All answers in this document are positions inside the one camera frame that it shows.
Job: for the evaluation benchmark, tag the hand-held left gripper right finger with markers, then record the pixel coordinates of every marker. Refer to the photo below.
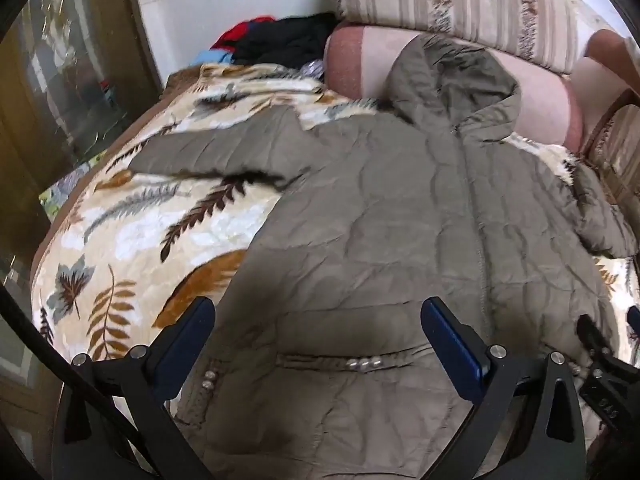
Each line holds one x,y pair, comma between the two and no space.
452,345

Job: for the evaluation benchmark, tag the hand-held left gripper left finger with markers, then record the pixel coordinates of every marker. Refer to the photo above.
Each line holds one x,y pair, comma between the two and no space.
186,340

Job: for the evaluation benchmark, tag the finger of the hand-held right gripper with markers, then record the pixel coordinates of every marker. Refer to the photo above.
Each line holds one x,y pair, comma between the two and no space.
592,337

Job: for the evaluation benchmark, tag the olive quilted jacket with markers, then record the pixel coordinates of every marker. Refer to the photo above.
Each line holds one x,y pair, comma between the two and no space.
375,210

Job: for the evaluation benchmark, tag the leaf print blanket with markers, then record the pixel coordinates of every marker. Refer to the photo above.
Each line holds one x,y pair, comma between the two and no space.
125,230

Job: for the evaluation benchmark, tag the small striped beige cushion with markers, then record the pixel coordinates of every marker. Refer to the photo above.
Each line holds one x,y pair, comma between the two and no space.
620,150

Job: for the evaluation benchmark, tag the floral green sheet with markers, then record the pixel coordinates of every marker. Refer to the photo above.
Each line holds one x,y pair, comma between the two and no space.
70,190

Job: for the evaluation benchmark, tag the blue cloth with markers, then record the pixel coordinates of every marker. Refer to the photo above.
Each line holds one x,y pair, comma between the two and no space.
212,56

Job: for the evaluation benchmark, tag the wooden glass door cabinet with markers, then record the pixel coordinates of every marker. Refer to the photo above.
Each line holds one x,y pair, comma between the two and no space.
50,85

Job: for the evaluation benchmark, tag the pink bolster pillow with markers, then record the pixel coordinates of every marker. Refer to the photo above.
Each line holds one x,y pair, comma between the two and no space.
360,60

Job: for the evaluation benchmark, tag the red cloth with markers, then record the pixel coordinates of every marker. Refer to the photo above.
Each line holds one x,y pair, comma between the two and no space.
237,34

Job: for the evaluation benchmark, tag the black cloth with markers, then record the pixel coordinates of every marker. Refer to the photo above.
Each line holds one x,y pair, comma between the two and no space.
285,37

